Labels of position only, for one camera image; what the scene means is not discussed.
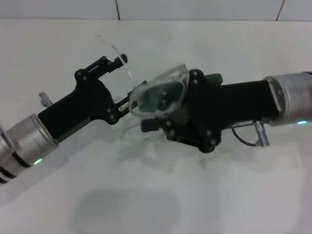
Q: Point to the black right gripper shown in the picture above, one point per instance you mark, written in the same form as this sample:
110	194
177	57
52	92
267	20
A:
231	104

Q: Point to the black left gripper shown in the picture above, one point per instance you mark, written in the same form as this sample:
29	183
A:
85	102

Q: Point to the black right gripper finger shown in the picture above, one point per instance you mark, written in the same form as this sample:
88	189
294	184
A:
151	124

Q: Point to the clear white glasses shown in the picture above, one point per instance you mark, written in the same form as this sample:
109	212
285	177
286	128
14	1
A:
180	72

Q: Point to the green glasses case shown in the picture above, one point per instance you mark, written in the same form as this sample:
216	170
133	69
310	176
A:
214	78

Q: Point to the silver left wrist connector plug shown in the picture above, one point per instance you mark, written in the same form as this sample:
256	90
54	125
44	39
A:
45	100

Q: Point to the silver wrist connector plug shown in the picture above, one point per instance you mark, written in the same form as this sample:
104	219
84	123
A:
45	100
262	134

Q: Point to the silver right wrist connector plug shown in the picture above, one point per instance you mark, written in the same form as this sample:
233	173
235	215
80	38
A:
262	134

